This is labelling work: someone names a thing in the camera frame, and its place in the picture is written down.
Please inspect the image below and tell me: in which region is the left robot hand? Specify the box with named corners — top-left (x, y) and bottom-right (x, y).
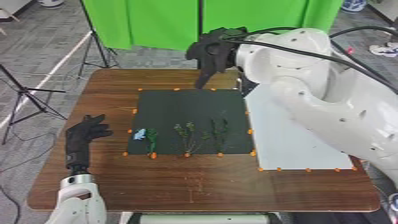
top-left (63, 113), bottom-right (115, 167)

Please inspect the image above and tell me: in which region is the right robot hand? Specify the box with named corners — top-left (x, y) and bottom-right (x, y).
top-left (184, 27), bottom-right (250, 90)

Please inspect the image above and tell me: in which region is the blue flower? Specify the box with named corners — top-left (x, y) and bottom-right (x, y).
top-left (131, 128), bottom-right (149, 141)

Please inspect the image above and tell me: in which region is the green sprig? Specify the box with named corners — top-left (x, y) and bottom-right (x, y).
top-left (172, 121), bottom-right (200, 156)
top-left (198, 115), bottom-right (232, 155)
top-left (143, 127), bottom-right (161, 156)

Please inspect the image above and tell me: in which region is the black tripod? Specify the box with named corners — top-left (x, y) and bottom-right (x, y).
top-left (0, 63), bottom-right (71, 146)

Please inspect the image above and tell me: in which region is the dark mat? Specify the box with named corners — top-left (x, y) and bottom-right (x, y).
top-left (126, 88), bottom-right (257, 156)

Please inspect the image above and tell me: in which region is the black light stand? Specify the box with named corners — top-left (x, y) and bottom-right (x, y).
top-left (74, 0), bottom-right (120, 80)

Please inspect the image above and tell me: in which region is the blue and white vase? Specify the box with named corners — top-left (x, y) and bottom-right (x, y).
top-left (37, 0), bottom-right (65, 8)
top-left (341, 0), bottom-right (369, 14)

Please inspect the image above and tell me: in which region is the white sheet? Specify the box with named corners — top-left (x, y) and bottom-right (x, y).
top-left (241, 84), bottom-right (358, 172)

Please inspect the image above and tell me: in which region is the pale grey bar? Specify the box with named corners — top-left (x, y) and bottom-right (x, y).
top-left (126, 213), bottom-right (271, 224)

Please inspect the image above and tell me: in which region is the black cable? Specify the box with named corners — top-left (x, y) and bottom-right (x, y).
top-left (326, 25), bottom-right (398, 40)
top-left (220, 34), bottom-right (398, 95)

